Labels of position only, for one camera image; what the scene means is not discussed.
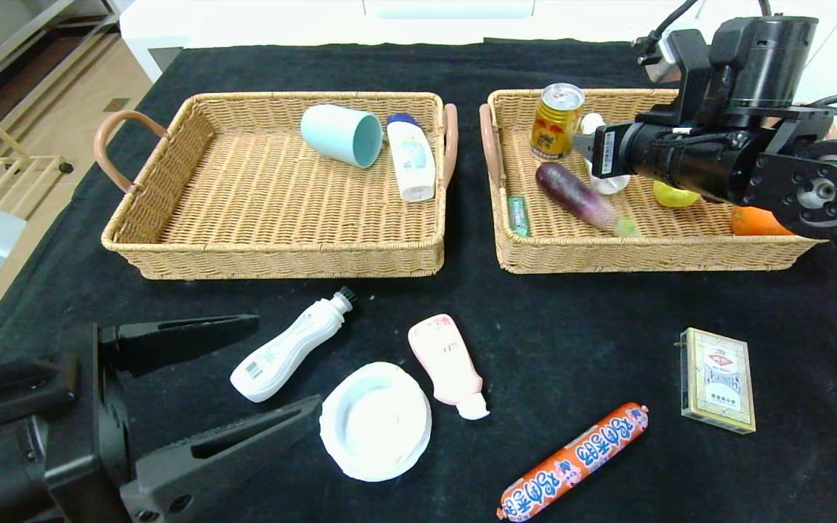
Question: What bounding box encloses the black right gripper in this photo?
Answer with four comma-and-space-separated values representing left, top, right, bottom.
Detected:
573, 121, 677, 179

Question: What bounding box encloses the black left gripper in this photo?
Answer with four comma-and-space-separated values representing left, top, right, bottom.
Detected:
0, 314, 323, 523

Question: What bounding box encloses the purple eggplant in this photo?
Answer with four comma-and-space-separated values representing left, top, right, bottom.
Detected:
535, 161, 641, 237

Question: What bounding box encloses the white bottle black brush tip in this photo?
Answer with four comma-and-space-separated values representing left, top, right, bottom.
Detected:
230, 287, 358, 403

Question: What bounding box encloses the white round plastic plate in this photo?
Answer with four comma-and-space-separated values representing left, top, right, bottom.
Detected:
320, 362, 433, 483

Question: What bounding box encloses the playing card box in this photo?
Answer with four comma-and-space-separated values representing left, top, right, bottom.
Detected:
679, 328, 756, 435

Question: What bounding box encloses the orange sausage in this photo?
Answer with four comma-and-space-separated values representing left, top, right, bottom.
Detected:
497, 403, 649, 522

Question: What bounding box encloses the wicker basket holding fruit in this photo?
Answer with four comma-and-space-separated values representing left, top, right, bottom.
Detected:
480, 89, 837, 275

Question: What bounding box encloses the wicker basket holding teal cup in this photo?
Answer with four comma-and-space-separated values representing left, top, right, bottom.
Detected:
94, 92, 459, 281

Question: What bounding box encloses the gold drink can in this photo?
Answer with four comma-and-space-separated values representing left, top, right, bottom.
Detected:
530, 83, 585, 161

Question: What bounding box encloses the white milk bottle green label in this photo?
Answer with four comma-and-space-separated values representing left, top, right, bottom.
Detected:
580, 113, 631, 195

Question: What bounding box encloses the small green gum pack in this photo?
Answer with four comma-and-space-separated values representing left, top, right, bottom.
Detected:
508, 196, 530, 239

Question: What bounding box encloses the yellow lemon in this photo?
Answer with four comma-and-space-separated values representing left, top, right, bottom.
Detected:
653, 180, 703, 208

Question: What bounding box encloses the white lotion bottle blue cap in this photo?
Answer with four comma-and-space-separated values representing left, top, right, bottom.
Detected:
387, 113, 437, 203

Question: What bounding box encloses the orange fruit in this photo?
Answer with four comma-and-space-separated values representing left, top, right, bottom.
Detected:
730, 206, 793, 237

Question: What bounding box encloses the black tablecloth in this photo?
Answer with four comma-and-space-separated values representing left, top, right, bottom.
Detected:
0, 40, 837, 523

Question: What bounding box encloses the teal plastic cup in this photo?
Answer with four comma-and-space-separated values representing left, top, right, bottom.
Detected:
301, 105, 384, 169

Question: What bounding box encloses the pink tube white cap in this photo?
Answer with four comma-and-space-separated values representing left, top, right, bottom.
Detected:
408, 315, 491, 421

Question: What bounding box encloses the cream wooden rack on wheels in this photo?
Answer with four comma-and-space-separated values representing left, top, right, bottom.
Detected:
0, 84, 76, 219

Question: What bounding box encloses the white low bench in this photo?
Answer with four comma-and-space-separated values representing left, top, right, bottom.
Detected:
119, 0, 681, 82

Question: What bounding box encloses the grey metal shelf unit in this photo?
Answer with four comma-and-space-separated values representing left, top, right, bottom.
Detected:
0, 0, 123, 175

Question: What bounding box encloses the black right camera cable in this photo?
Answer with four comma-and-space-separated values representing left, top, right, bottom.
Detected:
633, 0, 703, 62

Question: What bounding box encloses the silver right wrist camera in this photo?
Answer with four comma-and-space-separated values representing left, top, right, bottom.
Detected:
636, 29, 710, 84

